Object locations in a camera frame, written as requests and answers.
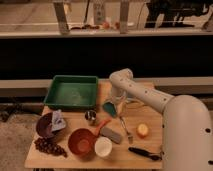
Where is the purple bowl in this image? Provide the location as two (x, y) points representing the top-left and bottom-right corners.
(36, 112), (61, 138)

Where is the grey crumpled cloth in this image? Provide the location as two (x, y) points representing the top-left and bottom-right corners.
(51, 110), (66, 131)

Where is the yellow apple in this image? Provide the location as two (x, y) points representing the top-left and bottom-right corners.
(137, 123), (149, 138)

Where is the orange bowl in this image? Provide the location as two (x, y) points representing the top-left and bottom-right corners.
(68, 128), (96, 158)

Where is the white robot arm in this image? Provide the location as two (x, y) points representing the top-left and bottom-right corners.
(109, 69), (213, 171)

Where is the bunch of dark grapes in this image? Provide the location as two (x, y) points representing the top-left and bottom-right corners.
(34, 138), (67, 157)

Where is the green plastic tray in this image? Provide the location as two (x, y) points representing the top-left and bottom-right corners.
(44, 75), (98, 110)

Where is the black handled tool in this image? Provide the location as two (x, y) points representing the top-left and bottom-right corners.
(128, 147), (162, 161)

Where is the small metal cup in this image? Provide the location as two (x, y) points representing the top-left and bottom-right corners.
(85, 110), (97, 125)

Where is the red handled tool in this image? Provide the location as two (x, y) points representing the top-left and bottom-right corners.
(94, 119), (111, 137)

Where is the metal fork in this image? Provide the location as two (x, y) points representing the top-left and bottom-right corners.
(119, 116), (133, 144)

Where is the grey rectangular block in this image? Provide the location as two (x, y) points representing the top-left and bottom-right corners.
(100, 127), (122, 144)

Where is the white cup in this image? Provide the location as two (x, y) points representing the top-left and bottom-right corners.
(94, 137), (112, 158)

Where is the wooden table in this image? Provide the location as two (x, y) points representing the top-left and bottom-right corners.
(23, 79), (164, 170)

